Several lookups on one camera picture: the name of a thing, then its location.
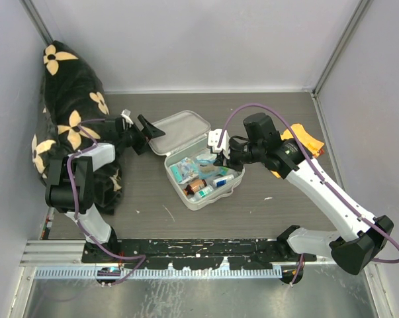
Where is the black floral plush blanket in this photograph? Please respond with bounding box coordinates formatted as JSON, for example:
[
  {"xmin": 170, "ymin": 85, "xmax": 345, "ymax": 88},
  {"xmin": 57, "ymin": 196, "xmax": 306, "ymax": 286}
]
[{"xmin": 31, "ymin": 40, "xmax": 126, "ymax": 215}]

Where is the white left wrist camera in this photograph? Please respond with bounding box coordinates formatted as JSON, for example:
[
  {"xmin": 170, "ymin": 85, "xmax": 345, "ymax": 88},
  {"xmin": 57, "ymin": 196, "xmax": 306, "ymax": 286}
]
[{"xmin": 207, "ymin": 129, "xmax": 230, "ymax": 154}]

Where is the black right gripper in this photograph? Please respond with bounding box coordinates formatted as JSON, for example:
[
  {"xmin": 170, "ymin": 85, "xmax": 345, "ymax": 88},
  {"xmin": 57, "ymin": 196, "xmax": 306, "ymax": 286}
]
[{"xmin": 214, "ymin": 138, "xmax": 265, "ymax": 172}]

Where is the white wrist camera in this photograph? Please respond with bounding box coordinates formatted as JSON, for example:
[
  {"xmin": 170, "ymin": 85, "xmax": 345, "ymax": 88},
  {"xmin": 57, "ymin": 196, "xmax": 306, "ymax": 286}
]
[
  {"xmin": 120, "ymin": 109, "xmax": 134, "ymax": 126},
  {"xmin": 207, "ymin": 129, "xmax": 230, "ymax": 154}
]

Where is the blue cooling patch pouch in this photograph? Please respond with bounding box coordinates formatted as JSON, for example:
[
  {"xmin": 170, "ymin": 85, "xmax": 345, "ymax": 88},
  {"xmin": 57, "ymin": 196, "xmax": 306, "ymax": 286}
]
[{"xmin": 195, "ymin": 158, "xmax": 229, "ymax": 179}]

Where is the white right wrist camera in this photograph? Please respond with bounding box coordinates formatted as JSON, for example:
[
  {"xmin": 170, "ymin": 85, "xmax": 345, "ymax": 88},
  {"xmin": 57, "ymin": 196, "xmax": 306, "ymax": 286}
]
[{"xmin": 120, "ymin": 109, "xmax": 134, "ymax": 126}]

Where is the green plasters plastic bag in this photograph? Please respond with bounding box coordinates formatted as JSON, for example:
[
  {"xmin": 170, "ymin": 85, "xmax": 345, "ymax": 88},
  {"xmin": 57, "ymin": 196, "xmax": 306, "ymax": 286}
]
[{"xmin": 194, "ymin": 150, "xmax": 217, "ymax": 165}]

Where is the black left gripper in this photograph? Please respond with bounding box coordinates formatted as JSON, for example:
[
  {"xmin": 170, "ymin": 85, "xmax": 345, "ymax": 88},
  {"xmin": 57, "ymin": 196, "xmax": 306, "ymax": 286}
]
[{"xmin": 118, "ymin": 115, "xmax": 164, "ymax": 155}]

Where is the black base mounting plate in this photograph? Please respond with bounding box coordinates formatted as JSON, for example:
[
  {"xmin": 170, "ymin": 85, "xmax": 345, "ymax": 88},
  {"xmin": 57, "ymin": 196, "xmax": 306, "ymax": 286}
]
[{"xmin": 81, "ymin": 237, "xmax": 319, "ymax": 270}]

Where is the white bottle green label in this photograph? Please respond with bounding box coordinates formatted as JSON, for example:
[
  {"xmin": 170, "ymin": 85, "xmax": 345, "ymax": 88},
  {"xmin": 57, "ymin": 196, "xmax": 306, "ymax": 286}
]
[{"xmin": 189, "ymin": 185, "xmax": 214, "ymax": 202}]

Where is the grey medicine kit case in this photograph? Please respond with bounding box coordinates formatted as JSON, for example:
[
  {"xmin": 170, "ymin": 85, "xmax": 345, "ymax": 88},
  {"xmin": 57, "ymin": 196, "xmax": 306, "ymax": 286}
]
[{"xmin": 150, "ymin": 111, "xmax": 245, "ymax": 211}]

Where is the yellow cartoon cloth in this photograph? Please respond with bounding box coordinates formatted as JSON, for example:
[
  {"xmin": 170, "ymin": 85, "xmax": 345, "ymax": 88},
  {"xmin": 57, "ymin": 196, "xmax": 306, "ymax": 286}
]
[{"xmin": 271, "ymin": 123, "xmax": 325, "ymax": 178}]

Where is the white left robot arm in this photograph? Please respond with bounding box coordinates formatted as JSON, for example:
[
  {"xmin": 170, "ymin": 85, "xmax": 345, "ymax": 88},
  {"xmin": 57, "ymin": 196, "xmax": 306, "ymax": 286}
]
[{"xmin": 45, "ymin": 109, "xmax": 165, "ymax": 262}]

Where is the medical tape roll packet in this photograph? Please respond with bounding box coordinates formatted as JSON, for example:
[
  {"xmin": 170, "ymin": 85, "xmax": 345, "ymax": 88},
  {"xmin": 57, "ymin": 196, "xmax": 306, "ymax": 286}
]
[{"xmin": 169, "ymin": 158, "xmax": 200, "ymax": 185}]

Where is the white slotted cable duct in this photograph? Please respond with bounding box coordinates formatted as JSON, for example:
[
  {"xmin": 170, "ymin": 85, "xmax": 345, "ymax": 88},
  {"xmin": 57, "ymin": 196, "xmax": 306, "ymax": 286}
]
[{"xmin": 34, "ymin": 265, "xmax": 283, "ymax": 280}]

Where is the brown medicine bottle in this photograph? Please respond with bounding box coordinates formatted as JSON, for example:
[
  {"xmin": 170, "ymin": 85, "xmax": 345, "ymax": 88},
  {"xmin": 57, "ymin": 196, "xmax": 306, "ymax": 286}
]
[{"xmin": 183, "ymin": 179, "xmax": 207, "ymax": 196}]

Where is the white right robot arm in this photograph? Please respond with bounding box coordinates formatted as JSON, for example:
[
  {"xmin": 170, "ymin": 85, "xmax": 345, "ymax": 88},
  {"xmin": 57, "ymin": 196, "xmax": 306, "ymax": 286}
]
[{"xmin": 208, "ymin": 113, "xmax": 394, "ymax": 275}]

